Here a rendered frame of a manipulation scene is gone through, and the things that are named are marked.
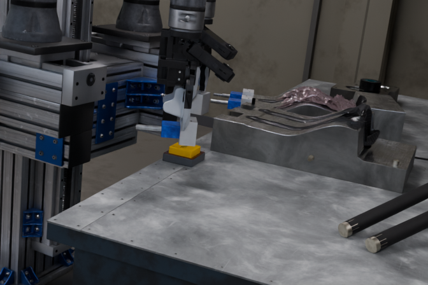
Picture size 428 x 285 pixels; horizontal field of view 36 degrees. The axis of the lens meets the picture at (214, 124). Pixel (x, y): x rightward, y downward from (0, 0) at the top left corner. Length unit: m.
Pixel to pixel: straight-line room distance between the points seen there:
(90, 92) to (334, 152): 0.63
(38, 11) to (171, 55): 0.46
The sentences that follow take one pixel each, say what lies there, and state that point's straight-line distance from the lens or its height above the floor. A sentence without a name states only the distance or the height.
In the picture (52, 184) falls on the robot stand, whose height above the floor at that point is 0.57.
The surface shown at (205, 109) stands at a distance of 1.74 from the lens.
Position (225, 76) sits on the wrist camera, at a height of 1.06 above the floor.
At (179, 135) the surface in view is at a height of 0.92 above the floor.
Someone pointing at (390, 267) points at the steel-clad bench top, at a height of 0.80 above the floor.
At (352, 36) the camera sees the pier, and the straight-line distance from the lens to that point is 4.48.
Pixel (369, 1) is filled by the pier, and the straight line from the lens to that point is 4.45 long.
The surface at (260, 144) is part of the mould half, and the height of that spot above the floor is 0.85.
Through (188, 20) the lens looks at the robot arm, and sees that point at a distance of 1.39.
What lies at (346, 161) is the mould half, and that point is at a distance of 1.67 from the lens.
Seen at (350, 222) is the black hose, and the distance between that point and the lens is 1.34.
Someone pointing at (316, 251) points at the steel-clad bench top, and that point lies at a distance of 1.25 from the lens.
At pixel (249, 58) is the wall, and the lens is 4.94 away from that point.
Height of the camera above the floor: 1.31
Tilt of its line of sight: 14 degrees down
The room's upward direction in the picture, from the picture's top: 7 degrees clockwise
